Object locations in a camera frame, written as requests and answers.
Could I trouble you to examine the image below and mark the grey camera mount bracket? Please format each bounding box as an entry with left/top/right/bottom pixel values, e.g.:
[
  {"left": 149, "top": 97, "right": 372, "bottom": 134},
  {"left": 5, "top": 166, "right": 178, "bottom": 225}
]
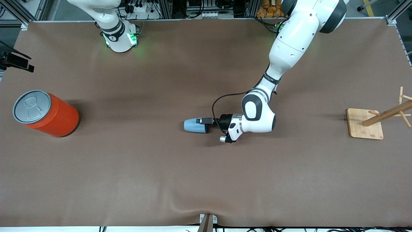
[{"left": 197, "top": 213, "right": 218, "bottom": 232}]

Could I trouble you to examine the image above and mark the light blue plastic cup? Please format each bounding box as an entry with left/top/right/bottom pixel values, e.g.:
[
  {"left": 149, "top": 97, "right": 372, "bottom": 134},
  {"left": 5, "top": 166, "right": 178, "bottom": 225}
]
[{"left": 184, "top": 118, "right": 209, "bottom": 134}]

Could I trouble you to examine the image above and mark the orange can with silver lid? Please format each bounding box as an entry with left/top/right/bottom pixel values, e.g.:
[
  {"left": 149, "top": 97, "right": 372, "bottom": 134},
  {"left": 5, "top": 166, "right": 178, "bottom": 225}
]
[{"left": 13, "top": 90, "right": 80, "bottom": 138}]

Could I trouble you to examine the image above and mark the bag of orange snacks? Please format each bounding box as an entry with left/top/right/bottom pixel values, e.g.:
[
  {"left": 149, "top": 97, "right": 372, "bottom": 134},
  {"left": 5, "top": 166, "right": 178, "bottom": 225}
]
[{"left": 257, "top": 0, "right": 284, "bottom": 19}]

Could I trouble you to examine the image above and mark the white power strip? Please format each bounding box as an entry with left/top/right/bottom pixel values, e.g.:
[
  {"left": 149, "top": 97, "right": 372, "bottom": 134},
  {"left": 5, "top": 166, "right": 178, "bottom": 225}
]
[{"left": 126, "top": 3, "right": 159, "bottom": 16}]

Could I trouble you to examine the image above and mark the brown table cover cloth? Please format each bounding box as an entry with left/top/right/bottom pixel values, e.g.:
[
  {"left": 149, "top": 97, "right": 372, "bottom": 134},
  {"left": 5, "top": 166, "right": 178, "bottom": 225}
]
[{"left": 0, "top": 19, "right": 412, "bottom": 228}]

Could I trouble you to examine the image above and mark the aluminium frame profile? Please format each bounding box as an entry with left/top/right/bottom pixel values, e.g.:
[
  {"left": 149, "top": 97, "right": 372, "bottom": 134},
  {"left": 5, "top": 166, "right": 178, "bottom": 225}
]
[
  {"left": 386, "top": 5, "right": 412, "bottom": 27},
  {"left": 0, "top": 0, "right": 49, "bottom": 31}
]

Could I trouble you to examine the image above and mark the black base cable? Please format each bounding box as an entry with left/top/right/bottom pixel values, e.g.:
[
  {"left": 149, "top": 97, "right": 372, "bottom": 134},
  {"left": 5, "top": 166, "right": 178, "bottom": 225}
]
[{"left": 254, "top": 16, "right": 281, "bottom": 34}]

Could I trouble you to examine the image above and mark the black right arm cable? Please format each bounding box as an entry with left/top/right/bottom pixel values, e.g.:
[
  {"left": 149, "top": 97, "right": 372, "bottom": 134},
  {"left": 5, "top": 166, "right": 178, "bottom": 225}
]
[{"left": 0, "top": 40, "right": 32, "bottom": 60}]

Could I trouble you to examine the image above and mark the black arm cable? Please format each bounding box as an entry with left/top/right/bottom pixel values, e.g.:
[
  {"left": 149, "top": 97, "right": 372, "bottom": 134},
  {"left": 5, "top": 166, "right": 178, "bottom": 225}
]
[
  {"left": 0, "top": 40, "right": 32, "bottom": 60},
  {"left": 212, "top": 92, "right": 255, "bottom": 133}
]

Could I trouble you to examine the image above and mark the wooden cup rack stand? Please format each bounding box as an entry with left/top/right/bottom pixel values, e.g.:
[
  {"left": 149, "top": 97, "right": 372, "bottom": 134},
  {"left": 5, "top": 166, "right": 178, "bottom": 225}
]
[{"left": 346, "top": 86, "right": 412, "bottom": 140}]

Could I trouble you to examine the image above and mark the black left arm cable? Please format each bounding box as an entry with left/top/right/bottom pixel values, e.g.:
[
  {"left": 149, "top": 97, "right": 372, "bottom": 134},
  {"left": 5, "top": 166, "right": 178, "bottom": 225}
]
[{"left": 212, "top": 92, "right": 255, "bottom": 133}]

